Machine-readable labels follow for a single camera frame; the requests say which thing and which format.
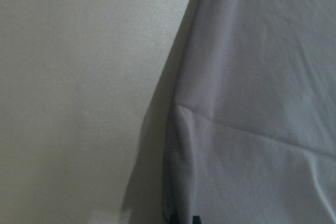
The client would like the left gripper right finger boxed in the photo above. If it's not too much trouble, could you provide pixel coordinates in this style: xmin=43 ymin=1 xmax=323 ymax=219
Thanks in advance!
xmin=192 ymin=216 xmax=201 ymax=224

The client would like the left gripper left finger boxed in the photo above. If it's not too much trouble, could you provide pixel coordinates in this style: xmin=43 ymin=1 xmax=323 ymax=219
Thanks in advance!
xmin=169 ymin=215 xmax=179 ymax=224

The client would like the dark brown t-shirt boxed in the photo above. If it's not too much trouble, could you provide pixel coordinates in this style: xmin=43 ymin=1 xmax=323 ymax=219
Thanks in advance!
xmin=163 ymin=0 xmax=335 ymax=223

